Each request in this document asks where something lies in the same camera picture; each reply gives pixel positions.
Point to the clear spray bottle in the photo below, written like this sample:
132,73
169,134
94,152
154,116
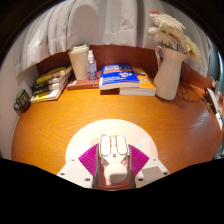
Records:
91,68

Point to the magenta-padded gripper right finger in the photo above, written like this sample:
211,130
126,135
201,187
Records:
151,172

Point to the white flower bouquet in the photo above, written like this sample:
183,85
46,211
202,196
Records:
173,31

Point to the round white cartoon mouse pad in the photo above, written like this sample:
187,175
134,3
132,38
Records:
113,126

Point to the white curtain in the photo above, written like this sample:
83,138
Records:
110,23

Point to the orange-covered book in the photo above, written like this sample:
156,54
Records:
146,83

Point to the white ceramic jug vase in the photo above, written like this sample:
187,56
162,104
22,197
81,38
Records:
168,78

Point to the yellow-covered book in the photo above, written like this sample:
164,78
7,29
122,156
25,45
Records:
53,74

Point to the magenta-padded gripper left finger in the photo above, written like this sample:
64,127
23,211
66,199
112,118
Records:
75,172

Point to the white paper sheet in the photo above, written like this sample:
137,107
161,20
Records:
219,120

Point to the thin red-brown book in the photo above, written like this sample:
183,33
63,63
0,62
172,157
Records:
81,85

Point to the white yellow-spined book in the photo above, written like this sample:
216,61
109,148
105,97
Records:
46,96

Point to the black-spined book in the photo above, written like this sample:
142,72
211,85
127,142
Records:
50,86

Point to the white computer mouse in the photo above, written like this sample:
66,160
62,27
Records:
114,160

